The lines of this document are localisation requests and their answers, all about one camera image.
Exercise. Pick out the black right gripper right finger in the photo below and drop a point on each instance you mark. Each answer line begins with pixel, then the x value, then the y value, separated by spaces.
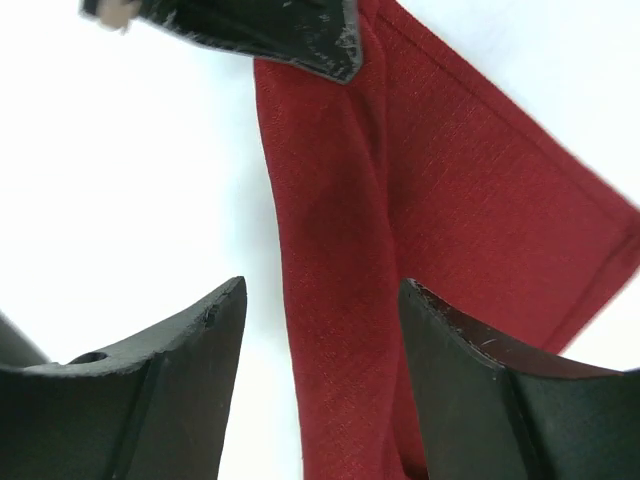
pixel 492 407

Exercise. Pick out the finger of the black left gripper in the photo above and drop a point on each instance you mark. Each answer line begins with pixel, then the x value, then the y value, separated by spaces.
pixel 321 37

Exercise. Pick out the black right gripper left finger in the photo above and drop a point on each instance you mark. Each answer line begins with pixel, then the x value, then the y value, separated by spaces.
pixel 152 406

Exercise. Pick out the red cloth napkin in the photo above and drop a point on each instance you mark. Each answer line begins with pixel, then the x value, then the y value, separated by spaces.
pixel 419 168

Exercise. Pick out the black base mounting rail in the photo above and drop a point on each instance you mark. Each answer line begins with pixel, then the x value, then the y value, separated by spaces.
pixel 16 349

